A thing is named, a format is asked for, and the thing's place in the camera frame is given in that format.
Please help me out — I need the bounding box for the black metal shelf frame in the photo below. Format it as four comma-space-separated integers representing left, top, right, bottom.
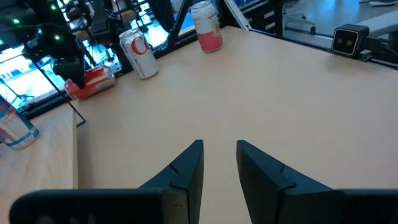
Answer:
30, 58, 87, 128

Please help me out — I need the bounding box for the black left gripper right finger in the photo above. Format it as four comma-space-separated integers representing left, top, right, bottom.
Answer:
236, 139, 398, 224

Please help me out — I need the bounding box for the light wooden shelf board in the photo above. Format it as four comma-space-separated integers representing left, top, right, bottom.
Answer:
0, 101, 78, 224

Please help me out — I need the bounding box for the blue silver slim can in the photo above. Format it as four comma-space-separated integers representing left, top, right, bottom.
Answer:
0, 95, 40, 151

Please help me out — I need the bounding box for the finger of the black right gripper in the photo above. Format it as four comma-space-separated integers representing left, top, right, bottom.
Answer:
52, 58, 86, 90

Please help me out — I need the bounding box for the red soda can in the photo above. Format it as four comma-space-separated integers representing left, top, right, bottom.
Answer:
64, 64, 118, 101

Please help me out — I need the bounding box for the silver diet cola can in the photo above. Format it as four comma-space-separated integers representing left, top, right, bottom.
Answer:
119, 27, 160, 80

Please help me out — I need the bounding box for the black drawer cabinet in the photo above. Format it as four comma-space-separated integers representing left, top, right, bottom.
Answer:
248, 0, 284, 35

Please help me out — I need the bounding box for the silver aluminium profile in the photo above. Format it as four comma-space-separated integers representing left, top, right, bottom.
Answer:
223, 0, 253, 32

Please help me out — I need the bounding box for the black cube camera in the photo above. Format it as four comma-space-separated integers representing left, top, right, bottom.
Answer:
331, 24, 371, 59

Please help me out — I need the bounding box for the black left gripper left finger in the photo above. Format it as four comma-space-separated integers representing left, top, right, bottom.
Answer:
9, 139, 205, 224

